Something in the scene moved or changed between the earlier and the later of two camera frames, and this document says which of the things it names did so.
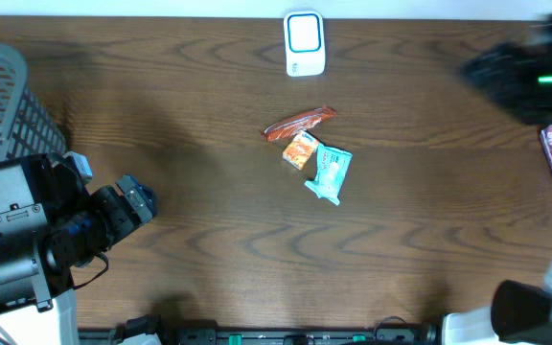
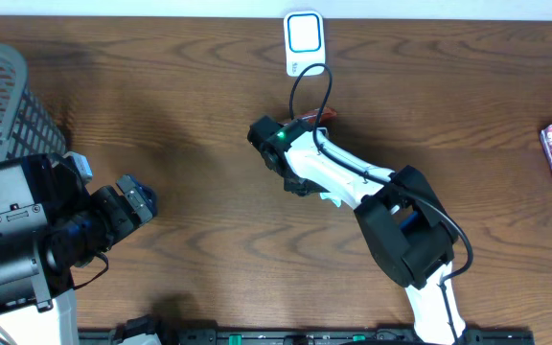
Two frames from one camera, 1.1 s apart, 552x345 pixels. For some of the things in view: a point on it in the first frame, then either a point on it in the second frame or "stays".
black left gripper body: (129, 202) stays
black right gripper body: (535, 87) → (302, 185)
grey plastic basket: (6, 120) stays
